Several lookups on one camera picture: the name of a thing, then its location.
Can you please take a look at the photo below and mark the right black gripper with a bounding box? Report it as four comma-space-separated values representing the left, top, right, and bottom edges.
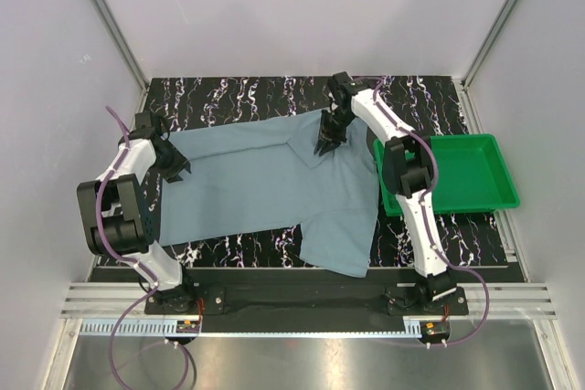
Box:
314, 108, 355, 156

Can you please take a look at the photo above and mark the blue-grey t shirt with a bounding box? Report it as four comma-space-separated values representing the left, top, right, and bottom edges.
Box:
159, 111, 378, 278

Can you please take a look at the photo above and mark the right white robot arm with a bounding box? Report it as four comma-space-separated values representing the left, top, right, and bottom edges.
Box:
314, 72, 456, 314

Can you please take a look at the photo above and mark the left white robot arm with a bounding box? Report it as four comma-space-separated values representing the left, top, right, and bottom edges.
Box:
77, 111, 197, 313

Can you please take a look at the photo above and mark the green plastic tray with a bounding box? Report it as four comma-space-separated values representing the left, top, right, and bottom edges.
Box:
373, 133, 522, 216

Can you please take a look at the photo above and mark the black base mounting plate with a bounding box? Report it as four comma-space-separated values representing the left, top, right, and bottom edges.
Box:
144, 266, 470, 318

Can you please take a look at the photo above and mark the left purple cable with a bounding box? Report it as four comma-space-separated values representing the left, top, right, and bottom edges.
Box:
93, 105, 198, 389

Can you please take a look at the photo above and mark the purple cable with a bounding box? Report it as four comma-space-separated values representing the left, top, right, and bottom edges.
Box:
93, 105, 198, 389
354, 75, 494, 350

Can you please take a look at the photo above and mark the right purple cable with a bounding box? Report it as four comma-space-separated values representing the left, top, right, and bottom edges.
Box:
354, 75, 494, 350

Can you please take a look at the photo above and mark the aluminium cross rail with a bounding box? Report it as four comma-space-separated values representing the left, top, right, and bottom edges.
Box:
60, 283, 555, 319

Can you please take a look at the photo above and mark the grey slotted cable duct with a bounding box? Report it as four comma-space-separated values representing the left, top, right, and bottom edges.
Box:
80, 316, 421, 339

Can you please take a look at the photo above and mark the left aluminium frame post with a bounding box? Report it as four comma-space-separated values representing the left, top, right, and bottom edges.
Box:
90, 0, 150, 92

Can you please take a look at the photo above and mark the aluminium frame post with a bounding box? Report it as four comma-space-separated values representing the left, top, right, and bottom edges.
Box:
90, 0, 150, 92
461, 0, 520, 90

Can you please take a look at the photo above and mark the right aluminium frame post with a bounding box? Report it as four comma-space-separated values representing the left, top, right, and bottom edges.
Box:
461, 0, 520, 90

